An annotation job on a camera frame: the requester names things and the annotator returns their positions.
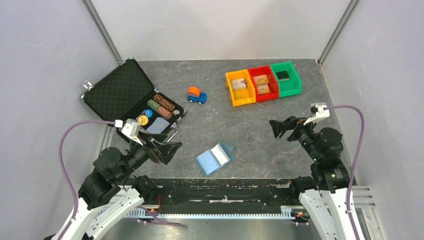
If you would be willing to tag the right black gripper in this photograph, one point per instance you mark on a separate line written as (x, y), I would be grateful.
(278, 127)

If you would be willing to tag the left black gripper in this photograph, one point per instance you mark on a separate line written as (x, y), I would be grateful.
(165, 152)

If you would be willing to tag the blue card holder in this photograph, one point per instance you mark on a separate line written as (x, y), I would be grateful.
(215, 158)

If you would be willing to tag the gold VIP card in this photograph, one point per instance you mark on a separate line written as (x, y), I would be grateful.
(263, 89)

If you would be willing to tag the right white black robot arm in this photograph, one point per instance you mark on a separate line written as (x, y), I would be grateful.
(326, 193)

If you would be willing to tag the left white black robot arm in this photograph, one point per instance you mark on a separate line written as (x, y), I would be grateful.
(89, 220)

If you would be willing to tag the blue playing card deck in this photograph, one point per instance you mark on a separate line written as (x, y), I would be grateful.
(158, 126)

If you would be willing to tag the gold card in red bin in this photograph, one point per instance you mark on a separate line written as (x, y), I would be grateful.
(261, 80)

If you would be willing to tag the black card in green bin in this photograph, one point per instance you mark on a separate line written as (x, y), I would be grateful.
(282, 76)

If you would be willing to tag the white card stack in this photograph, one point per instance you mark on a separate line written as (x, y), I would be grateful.
(238, 84)

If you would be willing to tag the yellow dealer chip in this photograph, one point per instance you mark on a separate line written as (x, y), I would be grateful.
(143, 120)

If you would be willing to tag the red storage bin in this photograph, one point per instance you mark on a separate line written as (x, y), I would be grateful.
(272, 83)

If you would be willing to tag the green storage bin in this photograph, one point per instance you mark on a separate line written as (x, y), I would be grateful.
(291, 87)

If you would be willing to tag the yellow storage bin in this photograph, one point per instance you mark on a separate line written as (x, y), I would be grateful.
(243, 95)

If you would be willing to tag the blue orange toy car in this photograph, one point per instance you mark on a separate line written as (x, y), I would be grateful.
(194, 95)

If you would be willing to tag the black poker chip case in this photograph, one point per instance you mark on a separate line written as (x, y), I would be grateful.
(127, 92)

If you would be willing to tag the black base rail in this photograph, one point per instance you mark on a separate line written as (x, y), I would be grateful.
(222, 196)

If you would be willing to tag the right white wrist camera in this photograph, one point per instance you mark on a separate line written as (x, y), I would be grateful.
(319, 112)

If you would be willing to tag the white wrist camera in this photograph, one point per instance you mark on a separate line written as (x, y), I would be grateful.
(319, 112)
(129, 130)

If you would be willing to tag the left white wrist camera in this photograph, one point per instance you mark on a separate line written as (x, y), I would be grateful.
(129, 130)

